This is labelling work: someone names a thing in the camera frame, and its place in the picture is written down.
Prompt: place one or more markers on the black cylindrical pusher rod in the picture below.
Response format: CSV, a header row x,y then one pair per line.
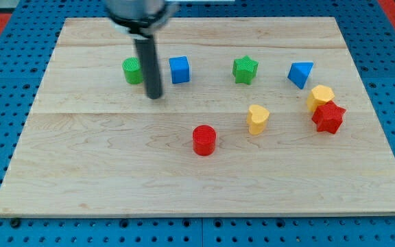
x,y
146,51

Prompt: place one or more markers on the yellow heart block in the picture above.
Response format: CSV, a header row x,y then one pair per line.
x,y
257,119

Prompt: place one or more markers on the green cylinder block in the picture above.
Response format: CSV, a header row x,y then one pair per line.
x,y
132,70

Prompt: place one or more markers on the blue cube block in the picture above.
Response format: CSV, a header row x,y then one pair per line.
x,y
180,69

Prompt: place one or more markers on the green star block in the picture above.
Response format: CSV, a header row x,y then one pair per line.
x,y
244,70

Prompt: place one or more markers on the red cylinder block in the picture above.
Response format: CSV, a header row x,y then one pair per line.
x,y
204,140

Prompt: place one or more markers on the light wooden board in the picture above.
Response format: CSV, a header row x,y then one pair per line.
x,y
95,146

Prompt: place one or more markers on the blue triangle block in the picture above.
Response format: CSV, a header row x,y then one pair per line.
x,y
299,73

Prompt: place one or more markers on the yellow hexagon block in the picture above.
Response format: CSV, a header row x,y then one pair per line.
x,y
319,96

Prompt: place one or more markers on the red star block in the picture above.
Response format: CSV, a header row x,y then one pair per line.
x,y
328,117

